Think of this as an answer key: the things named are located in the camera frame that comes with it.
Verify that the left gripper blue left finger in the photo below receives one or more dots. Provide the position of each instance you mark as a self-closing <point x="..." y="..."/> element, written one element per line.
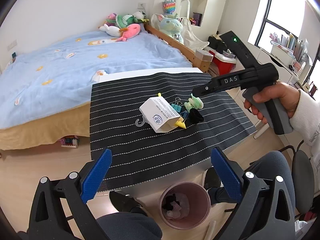
<point x="93" y="174"/>

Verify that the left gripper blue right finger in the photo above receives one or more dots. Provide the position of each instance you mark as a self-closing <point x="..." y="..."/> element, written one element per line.
<point x="229" y="172"/>

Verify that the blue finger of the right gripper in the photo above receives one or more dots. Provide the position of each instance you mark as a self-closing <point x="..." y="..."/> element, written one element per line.
<point x="213" y="86"/>

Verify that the teal binder clip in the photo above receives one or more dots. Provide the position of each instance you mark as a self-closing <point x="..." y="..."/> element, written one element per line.
<point x="177" y="104"/>

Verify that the yellow plastic hair clip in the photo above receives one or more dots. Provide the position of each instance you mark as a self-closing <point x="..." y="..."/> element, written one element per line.
<point x="170" y="118"/>

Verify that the white printed carton box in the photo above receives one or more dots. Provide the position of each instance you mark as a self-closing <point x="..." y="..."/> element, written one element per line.
<point x="151" y="113"/>

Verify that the black sock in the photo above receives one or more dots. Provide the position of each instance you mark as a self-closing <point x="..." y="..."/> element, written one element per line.
<point x="194" y="117"/>

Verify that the blue binder clip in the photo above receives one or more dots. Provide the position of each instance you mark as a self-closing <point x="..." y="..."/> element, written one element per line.
<point x="184" y="114"/>

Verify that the pink trash bin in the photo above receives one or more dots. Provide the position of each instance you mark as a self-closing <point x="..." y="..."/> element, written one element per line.
<point x="184" y="206"/>

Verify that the person's right hand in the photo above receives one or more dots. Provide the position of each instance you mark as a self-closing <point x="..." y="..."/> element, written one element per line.
<point x="288" y="96"/>

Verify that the red cooler box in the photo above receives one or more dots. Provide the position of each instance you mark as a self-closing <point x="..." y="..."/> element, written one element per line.
<point x="222" y="64"/>

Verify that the white drawer cabinet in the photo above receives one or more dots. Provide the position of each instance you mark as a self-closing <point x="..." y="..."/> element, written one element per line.
<point x="273" y="110"/>

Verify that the white small table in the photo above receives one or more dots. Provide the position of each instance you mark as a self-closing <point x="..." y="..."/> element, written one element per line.
<point x="160" y="179"/>

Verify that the black striped table mat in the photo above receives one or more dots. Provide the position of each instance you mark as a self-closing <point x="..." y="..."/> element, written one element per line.
<point x="157" y="125"/>

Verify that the large teal unicorn plush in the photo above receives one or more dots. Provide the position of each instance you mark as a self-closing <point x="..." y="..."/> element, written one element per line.
<point x="171" y="27"/>

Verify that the pink whale plush toy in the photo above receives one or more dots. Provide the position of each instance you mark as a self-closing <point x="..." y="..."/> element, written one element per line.
<point x="129" y="32"/>

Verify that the green striped plush toy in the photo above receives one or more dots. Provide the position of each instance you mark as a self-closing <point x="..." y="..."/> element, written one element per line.
<point x="123" y="21"/>

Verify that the light blue bed blanket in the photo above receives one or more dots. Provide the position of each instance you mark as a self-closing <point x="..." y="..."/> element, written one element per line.
<point x="59" y="77"/>

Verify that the white seal plush toy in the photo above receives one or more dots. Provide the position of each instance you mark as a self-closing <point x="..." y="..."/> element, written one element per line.
<point x="111" y="30"/>

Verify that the wooden bed frame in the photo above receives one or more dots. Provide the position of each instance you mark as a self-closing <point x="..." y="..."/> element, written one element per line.
<point x="188" y="53"/>

